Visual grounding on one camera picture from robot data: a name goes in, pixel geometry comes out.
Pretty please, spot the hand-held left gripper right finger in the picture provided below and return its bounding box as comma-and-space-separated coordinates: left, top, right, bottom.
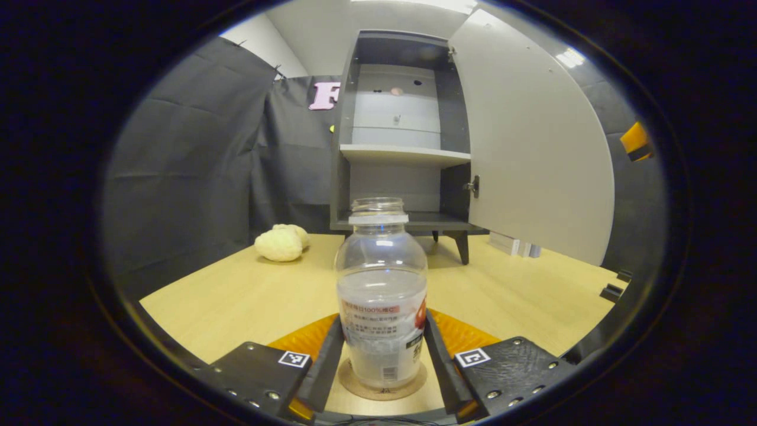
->
423, 309, 577, 424

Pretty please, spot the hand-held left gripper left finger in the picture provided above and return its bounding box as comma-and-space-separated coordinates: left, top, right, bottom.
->
204, 314, 345, 422

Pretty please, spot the grey cabinet door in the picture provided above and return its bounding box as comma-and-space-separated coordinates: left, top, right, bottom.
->
448, 9, 616, 267

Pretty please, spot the round cork coaster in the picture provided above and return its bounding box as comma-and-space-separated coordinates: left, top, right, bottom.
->
338, 356, 428, 402

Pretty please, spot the clear plastic bottle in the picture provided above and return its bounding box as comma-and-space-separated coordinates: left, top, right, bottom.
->
335, 197, 429, 391

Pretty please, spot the dark grey cabinet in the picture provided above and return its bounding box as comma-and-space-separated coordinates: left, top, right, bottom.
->
330, 30, 489, 265

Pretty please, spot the yellow plush toy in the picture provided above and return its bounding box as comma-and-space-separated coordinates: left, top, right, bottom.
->
254, 224, 310, 263

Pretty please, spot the black backdrop cloth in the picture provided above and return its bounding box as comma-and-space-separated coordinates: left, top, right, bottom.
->
103, 35, 666, 299

